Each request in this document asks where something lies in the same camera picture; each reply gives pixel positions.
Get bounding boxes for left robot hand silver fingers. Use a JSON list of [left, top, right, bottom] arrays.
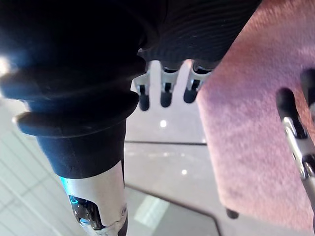
[[225, 67, 315, 236]]

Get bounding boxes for right robot hand black cloth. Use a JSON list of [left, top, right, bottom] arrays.
[[0, 0, 262, 236]]

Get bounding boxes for pink fluffy towel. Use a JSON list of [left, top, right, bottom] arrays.
[[196, 0, 315, 233]]

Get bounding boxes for white sink basin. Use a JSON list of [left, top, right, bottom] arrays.
[[125, 184, 223, 236]]

